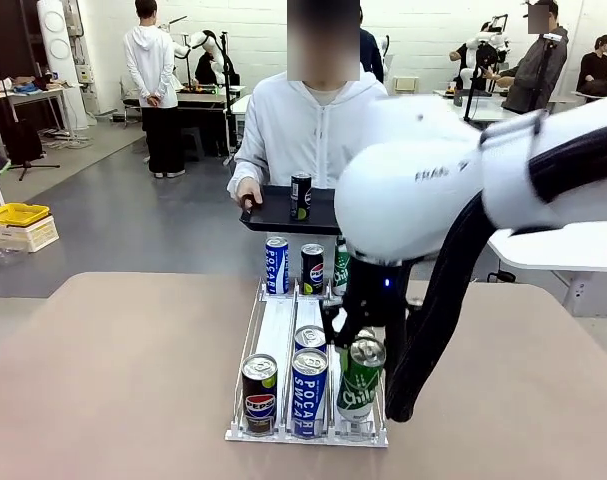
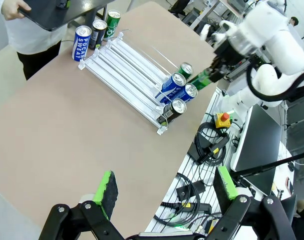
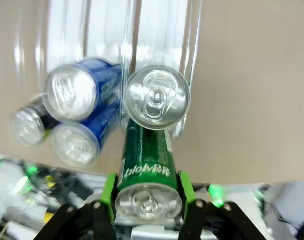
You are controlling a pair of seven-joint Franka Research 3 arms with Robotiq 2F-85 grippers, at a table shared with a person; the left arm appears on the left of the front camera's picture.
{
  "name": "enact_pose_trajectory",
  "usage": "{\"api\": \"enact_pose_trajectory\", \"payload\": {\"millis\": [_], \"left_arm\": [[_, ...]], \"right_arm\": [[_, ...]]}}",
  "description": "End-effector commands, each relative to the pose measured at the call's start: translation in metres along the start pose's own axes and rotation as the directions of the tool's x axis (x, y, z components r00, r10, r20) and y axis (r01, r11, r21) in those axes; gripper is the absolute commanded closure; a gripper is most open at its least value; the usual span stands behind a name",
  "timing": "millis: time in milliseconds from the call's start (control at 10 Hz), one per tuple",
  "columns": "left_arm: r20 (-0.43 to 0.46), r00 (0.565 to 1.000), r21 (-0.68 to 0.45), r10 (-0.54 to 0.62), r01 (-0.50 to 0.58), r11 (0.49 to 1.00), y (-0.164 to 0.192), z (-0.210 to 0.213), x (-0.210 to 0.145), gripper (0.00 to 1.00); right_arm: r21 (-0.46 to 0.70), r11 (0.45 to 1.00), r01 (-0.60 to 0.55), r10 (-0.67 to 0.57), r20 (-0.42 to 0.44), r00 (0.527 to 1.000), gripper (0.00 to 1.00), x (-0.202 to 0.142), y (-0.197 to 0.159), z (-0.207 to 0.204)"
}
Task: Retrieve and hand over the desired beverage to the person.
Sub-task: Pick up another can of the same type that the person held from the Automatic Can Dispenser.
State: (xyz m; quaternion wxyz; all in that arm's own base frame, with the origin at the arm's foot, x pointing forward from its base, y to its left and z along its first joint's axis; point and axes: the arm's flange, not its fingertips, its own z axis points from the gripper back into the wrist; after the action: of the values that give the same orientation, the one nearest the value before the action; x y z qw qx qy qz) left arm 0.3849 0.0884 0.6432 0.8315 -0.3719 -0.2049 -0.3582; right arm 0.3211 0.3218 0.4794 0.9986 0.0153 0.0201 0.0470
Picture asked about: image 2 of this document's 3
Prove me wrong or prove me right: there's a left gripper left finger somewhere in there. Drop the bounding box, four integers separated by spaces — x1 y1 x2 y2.
39 170 125 240

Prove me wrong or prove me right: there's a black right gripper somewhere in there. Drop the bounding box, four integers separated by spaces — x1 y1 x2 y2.
208 39 245 83

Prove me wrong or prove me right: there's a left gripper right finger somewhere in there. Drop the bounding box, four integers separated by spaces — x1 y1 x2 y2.
206 165 297 240

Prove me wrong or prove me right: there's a green Chilsung cider can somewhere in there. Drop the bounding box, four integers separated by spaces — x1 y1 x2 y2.
178 62 193 79
103 9 122 42
188 69 214 91

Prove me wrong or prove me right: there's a black serving tray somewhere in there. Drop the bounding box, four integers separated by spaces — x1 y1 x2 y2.
18 0 117 32

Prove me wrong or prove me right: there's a person in white zip hoodie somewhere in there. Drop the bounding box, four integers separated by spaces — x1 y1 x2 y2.
0 0 69 81

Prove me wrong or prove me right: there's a person's right hand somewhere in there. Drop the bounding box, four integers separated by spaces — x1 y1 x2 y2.
1 0 32 21

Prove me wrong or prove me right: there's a blue Pocari Sweat can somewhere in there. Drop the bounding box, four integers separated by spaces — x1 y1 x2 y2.
171 82 199 103
154 72 187 101
71 25 92 62

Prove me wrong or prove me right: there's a black slanted rod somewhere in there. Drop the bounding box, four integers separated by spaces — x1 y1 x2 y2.
230 151 304 179

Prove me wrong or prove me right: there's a yellow emergency stop button box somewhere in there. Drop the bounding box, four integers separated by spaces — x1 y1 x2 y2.
215 112 233 129

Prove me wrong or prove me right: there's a black flat monitor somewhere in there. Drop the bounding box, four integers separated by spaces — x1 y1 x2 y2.
230 104 291 196

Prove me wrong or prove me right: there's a black Pepsi can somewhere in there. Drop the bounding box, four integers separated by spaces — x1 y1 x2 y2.
159 97 187 126
88 19 108 51

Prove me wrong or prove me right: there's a black connector cable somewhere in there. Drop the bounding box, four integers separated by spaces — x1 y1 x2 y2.
154 199 213 227

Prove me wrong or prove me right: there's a black flat bracket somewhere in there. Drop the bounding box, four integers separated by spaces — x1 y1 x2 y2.
176 180 205 201

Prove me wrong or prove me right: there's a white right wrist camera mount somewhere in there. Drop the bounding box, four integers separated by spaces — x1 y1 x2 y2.
200 19 234 46

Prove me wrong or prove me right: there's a coiled black cable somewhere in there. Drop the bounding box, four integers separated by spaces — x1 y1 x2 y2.
193 121 230 166

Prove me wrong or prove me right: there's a black braided cable sleeve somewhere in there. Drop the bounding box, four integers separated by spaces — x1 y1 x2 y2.
246 62 304 102

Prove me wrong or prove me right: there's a white wire can rack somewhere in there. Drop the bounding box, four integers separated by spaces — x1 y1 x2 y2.
78 29 192 136

